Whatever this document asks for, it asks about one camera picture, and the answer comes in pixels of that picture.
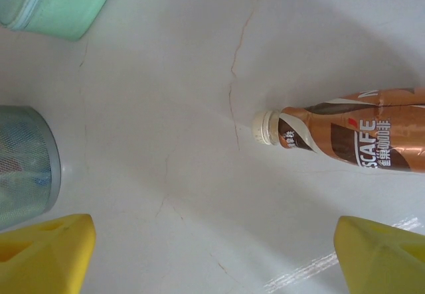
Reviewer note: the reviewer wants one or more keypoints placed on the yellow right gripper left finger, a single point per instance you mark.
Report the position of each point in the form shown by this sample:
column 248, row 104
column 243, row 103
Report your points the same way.
column 43, row 261

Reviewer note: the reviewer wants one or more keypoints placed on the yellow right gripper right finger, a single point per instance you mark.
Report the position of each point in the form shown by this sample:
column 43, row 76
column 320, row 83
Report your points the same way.
column 385, row 264

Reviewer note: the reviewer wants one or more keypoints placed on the brown Nescafe coffee bottle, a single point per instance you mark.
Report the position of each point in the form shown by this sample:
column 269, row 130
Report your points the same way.
column 365, row 134

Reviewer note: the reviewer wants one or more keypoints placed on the mint green zip pouch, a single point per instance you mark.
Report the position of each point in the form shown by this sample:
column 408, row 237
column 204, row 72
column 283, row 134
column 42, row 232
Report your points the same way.
column 66, row 2

